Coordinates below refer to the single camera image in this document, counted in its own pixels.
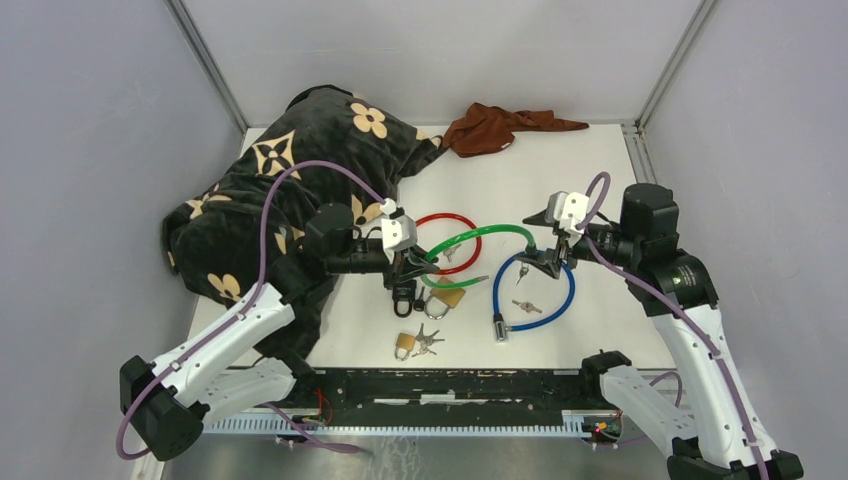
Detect green cable lock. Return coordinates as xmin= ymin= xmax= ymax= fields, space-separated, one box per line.
xmin=420 ymin=224 xmax=538 ymax=290

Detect black padlock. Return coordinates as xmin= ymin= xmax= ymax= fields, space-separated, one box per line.
xmin=392 ymin=280 xmax=417 ymax=318

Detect red cable lock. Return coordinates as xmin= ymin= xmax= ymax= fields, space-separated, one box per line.
xmin=416 ymin=212 xmax=483 ymax=275

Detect blue cable lock keys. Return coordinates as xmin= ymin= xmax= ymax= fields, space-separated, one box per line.
xmin=512 ymin=300 xmax=542 ymax=313

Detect small brass padlock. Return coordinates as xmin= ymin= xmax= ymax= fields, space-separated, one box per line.
xmin=394 ymin=332 xmax=417 ymax=362

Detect blue cable lock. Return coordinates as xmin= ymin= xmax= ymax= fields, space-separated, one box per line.
xmin=491 ymin=255 xmax=576 ymax=343

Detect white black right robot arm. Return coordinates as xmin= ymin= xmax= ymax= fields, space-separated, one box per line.
xmin=519 ymin=183 xmax=804 ymax=479

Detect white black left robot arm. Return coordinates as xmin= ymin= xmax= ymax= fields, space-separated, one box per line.
xmin=119 ymin=201 xmax=438 ymax=461

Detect small padlock keys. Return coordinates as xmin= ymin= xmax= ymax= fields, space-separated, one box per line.
xmin=412 ymin=324 xmax=443 ymax=357

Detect brown crumpled cloth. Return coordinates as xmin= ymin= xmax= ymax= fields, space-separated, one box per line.
xmin=442 ymin=103 xmax=590 ymax=158

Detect black floral patterned blanket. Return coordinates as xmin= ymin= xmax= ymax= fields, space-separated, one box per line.
xmin=161 ymin=85 xmax=445 ymax=359

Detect green cable lock keys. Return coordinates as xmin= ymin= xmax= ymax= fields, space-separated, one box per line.
xmin=516 ymin=262 xmax=530 ymax=285

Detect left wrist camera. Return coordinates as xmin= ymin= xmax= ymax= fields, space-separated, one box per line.
xmin=380 ymin=215 xmax=418 ymax=259

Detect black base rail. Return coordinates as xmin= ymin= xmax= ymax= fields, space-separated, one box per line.
xmin=278 ymin=368 xmax=615 ymax=427

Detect white slotted cable duct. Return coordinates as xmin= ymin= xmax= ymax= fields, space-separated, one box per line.
xmin=203 ymin=410 xmax=591 ymax=439

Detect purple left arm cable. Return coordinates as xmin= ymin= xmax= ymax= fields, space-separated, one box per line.
xmin=115 ymin=160 xmax=399 ymax=460

